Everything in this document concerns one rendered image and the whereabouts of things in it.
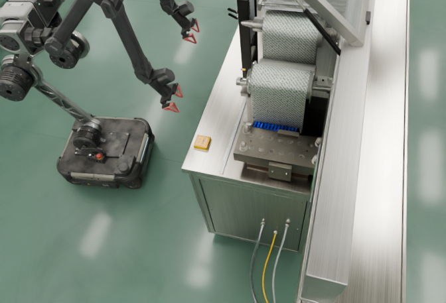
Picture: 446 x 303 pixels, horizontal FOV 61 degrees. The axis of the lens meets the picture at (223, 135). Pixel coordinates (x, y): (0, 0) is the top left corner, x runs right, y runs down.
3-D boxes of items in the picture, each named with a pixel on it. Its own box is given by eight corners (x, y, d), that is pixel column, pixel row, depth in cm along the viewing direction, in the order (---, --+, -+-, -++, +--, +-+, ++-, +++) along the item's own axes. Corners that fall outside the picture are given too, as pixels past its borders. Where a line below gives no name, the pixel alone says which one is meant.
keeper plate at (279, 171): (269, 173, 174) (269, 161, 165) (291, 178, 172) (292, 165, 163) (268, 178, 173) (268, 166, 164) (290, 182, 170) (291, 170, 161)
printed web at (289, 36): (269, 79, 209) (269, 0, 168) (312, 85, 203) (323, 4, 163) (253, 135, 188) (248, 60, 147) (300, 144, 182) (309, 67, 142)
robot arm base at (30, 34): (38, 41, 170) (24, 19, 161) (54, 42, 169) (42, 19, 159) (30, 54, 165) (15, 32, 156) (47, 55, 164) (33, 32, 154)
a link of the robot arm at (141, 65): (105, -15, 142) (96, 2, 136) (119, -16, 141) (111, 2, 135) (143, 67, 177) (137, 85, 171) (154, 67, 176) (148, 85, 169)
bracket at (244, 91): (244, 115, 197) (241, 73, 172) (256, 117, 195) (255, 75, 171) (241, 122, 194) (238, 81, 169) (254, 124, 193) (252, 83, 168)
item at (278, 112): (252, 121, 179) (251, 94, 164) (302, 128, 173) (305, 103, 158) (251, 121, 179) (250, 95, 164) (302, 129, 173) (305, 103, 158)
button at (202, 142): (198, 136, 191) (197, 134, 189) (211, 139, 190) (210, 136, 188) (194, 148, 188) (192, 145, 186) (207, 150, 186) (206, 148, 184)
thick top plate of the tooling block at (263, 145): (242, 132, 182) (241, 124, 177) (327, 147, 172) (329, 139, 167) (233, 160, 173) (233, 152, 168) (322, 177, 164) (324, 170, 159)
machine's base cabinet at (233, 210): (281, 8, 390) (283, -79, 320) (345, 13, 374) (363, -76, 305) (208, 237, 254) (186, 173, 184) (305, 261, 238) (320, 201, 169)
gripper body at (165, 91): (176, 85, 183) (166, 75, 178) (172, 101, 177) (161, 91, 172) (166, 89, 186) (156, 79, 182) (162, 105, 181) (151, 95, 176)
